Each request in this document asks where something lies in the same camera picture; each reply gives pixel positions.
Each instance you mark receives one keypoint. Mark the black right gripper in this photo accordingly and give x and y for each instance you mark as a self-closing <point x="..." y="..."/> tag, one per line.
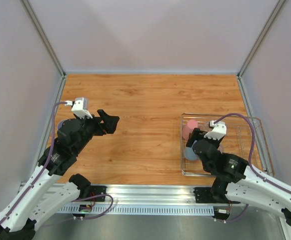
<point x="195" y="136"/>

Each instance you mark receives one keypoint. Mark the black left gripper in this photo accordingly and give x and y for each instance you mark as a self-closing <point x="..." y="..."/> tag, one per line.
<point x="109" y="125"/>

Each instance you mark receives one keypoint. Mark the blue plastic cup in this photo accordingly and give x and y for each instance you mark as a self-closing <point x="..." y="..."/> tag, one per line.
<point x="189" y="154"/>

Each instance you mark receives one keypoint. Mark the pink plastic cup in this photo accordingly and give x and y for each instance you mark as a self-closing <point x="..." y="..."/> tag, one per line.
<point x="188" y="128"/>

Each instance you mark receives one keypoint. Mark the clear glass cup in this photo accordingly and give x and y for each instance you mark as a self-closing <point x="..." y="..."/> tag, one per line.
<point x="206" y="127"/>

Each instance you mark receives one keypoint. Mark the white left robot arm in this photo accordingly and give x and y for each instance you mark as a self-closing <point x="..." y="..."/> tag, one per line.
<point x="27" y="212"/>

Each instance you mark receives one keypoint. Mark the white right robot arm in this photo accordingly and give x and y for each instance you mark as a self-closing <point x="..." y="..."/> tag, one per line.
<point x="237" y="181"/>

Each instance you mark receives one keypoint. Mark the purple plastic cup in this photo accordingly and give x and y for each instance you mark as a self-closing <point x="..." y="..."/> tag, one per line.
<point x="61" y="123"/>

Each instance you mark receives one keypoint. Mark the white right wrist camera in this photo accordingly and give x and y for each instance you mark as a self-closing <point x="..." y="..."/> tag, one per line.
<point x="217" y="132"/>

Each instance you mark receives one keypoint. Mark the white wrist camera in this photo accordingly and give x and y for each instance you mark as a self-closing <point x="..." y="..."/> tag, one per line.
<point x="217" y="132"/>
<point x="79" y="107"/>

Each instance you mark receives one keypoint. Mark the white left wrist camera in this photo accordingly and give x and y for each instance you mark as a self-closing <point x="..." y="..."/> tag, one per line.
<point x="79" y="107"/>

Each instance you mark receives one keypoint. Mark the metal wire dish rack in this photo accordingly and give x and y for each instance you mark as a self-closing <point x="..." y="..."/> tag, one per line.
<point x="189" y="168"/>

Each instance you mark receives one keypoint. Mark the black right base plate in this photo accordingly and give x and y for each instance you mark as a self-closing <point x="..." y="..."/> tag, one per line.
<point x="211" y="195"/>

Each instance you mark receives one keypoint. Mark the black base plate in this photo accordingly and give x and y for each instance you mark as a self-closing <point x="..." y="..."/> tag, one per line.
<point x="94" y="190"/>
<point x="211" y="195"/>

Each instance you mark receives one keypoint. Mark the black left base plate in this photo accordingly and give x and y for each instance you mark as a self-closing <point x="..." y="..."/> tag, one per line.
<point x="94" y="190"/>

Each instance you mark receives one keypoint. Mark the aluminium front rail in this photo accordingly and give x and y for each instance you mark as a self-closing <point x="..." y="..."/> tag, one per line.
<point x="142" y="195"/>

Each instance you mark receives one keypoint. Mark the white slotted cable duct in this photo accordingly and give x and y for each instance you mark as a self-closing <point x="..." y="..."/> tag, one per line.
<point x="139" y="209"/>

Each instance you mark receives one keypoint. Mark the aluminium frame post right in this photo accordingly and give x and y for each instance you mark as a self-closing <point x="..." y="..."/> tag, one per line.
<point x="262" y="35"/>

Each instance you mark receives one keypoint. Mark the aluminium frame post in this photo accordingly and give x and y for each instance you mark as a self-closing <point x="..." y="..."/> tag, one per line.
<point x="42" y="35"/>
<point x="262" y="35"/>

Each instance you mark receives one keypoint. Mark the aluminium frame post left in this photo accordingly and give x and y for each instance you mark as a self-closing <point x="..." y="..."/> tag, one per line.
<point x="42" y="35"/>

